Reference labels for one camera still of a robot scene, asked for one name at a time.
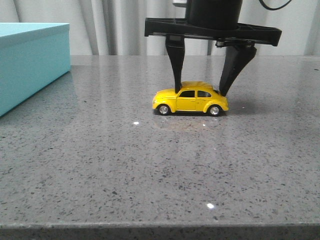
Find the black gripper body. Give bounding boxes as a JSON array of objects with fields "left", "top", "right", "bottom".
[{"left": 144, "top": 0, "right": 282, "bottom": 47}]

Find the black cable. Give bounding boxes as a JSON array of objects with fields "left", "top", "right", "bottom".
[{"left": 258, "top": 0, "right": 293, "bottom": 11}]

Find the grey pleated curtain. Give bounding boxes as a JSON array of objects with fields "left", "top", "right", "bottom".
[{"left": 0, "top": 0, "right": 320, "bottom": 56}]

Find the light blue plastic box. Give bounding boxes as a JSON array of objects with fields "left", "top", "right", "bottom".
[{"left": 0, "top": 22, "right": 71, "bottom": 115}]

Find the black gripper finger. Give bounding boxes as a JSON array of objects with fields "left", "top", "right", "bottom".
[
  {"left": 219, "top": 45, "right": 257, "bottom": 96},
  {"left": 165, "top": 35, "right": 185, "bottom": 93}
]

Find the yellow toy beetle car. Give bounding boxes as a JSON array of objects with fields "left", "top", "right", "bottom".
[{"left": 152, "top": 81, "right": 229, "bottom": 116}]

